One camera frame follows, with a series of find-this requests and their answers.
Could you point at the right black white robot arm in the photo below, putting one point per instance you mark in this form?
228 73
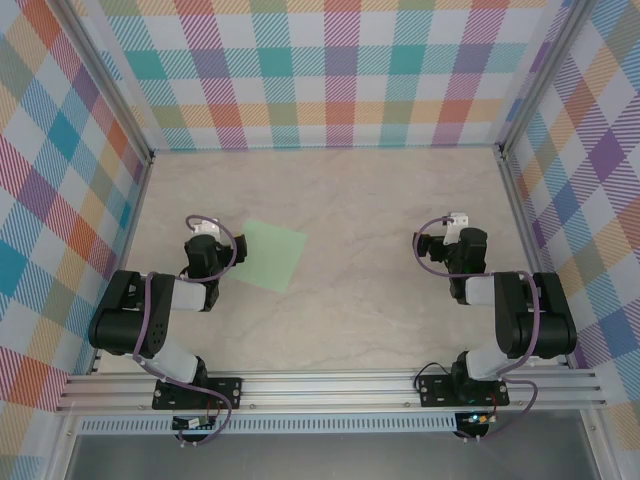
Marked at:
540 325

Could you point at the aluminium side rail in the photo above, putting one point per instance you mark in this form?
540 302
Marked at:
132 225
522 225

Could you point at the left small circuit board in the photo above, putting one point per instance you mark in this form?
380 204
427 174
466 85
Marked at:
192 423

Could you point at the aluminium frame post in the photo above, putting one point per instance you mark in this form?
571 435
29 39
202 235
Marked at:
545 80
100 75

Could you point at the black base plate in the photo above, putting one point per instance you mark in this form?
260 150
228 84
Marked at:
225 392
435 392

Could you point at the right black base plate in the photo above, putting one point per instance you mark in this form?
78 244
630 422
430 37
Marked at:
435 392

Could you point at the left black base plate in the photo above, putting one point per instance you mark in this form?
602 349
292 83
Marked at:
225 392

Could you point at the aluminium frame leg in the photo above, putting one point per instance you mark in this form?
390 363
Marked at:
62 450
600 450

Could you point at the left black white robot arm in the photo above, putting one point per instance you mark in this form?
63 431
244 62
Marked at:
125 330

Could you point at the right small circuit board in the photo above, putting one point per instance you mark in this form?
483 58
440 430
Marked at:
477 419

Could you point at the small circuit board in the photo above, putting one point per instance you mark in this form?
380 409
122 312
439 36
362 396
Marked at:
192 423
477 419

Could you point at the aluminium cross rail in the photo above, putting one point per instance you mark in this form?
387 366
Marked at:
325 387

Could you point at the grey metal panel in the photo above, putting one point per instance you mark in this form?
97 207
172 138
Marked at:
325 460

